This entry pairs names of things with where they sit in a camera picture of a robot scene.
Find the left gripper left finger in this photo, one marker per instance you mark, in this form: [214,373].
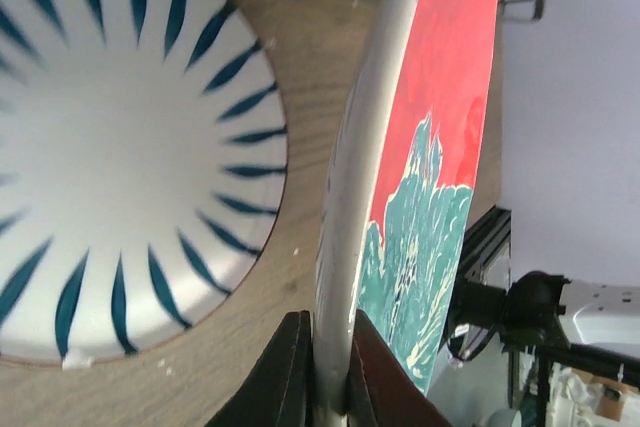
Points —
[275,393]

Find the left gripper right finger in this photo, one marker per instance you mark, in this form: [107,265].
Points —
[380,393]

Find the white plate with coloured rim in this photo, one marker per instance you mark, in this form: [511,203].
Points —
[399,189]

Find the white plate blue stripes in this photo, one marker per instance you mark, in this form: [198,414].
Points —
[143,164]

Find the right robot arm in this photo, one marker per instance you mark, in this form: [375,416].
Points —
[568,321]

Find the black aluminium frame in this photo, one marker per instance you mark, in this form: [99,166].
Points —
[483,241]

